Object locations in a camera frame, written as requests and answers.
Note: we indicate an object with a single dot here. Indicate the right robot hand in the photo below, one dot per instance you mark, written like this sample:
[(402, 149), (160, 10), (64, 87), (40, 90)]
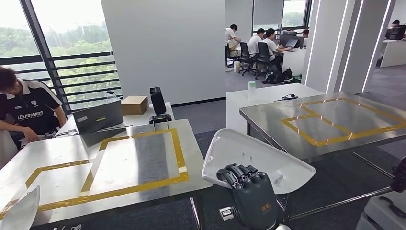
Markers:
[(253, 203)]

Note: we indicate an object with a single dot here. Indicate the white plastic shell part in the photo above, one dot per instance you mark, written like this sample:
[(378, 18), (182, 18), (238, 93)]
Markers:
[(22, 212), (253, 149)]

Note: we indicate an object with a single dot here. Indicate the steel workbench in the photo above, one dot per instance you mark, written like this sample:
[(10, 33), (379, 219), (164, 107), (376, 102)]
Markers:
[(63, 155), (269, 127)]

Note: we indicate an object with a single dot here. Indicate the black headset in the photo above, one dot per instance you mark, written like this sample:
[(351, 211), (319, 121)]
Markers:
[(287, 97)]

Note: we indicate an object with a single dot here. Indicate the bottle with green cap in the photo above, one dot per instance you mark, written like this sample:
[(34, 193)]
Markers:
[(251, 90)]

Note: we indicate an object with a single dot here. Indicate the white desk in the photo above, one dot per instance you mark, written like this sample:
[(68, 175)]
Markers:
[(139, 119), (393, 54), (293, 62), (269, 90), (6, 149)]

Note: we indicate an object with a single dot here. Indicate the black controller on stand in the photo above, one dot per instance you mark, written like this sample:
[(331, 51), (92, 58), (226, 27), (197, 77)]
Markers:
[(160, 118)]

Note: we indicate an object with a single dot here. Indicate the black backpack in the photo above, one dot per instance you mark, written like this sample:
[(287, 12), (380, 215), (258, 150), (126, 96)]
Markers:
[(271, 77), (286, 76)]

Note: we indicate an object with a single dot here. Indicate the white rounded cart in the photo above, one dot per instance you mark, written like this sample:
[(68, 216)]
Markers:
[(380, 212)]

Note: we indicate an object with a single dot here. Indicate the green plastic crate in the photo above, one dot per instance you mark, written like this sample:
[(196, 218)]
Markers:
[(297, 79)]

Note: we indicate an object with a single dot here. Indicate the white bag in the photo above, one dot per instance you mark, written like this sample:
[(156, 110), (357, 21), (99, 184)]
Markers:
[(237, 66)]

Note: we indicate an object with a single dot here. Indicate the black canister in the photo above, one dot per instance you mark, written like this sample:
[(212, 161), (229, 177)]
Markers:
[(158, 101)]

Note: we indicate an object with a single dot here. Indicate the black bulky device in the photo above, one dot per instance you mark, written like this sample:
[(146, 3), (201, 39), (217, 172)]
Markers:
[(399, 174)]

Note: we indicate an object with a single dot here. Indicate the black office chair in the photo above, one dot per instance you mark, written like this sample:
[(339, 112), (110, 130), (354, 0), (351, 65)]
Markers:
[(229, 55), (263, 54), (245, 52)]

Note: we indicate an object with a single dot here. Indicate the cardboard box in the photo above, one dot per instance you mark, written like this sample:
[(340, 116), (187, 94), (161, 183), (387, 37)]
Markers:
[(134, 106)]

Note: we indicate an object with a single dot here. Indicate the person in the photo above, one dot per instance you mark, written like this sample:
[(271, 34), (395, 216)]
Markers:
[(395, 23), (31, 108), (253, 44), (271, 46), (305, 32), (231, 35)]

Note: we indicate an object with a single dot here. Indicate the black computer monitor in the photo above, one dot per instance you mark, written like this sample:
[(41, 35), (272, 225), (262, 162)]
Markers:
[(291, 41), (395, 32)]

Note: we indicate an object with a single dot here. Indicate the grey laptop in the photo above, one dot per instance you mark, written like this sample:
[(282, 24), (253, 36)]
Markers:
[(98, 119)]

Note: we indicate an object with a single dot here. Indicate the clear plastic bottle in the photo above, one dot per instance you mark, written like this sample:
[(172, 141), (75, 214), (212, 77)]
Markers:
[(111, 96)]

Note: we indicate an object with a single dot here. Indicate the black window railing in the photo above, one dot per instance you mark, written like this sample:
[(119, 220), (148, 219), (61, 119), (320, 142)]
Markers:
[(82, 54)]

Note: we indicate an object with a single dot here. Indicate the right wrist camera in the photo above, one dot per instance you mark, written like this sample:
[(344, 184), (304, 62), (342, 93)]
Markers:
[(226, 214)]

